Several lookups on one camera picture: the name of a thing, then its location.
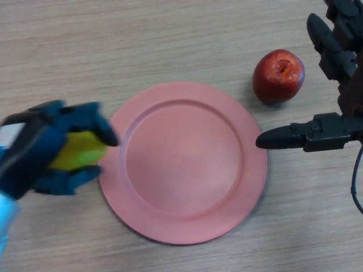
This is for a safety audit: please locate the pink round plate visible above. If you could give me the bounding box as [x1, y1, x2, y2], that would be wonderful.
[98, 81, 268, 245]

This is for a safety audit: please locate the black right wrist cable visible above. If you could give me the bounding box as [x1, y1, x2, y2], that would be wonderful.
[350, 144, 363, 215]

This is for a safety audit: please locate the red apple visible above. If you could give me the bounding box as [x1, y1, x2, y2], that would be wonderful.
[252, 49, 306, 105]

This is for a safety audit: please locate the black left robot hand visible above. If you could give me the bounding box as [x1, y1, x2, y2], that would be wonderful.
[0, 100, 119, 201]

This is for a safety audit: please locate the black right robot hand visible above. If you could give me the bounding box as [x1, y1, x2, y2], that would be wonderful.
[255, 0, 363, 153]

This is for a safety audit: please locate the yellow starfruit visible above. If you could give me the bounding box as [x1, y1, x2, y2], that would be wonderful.
[50, 130, 108, 172]

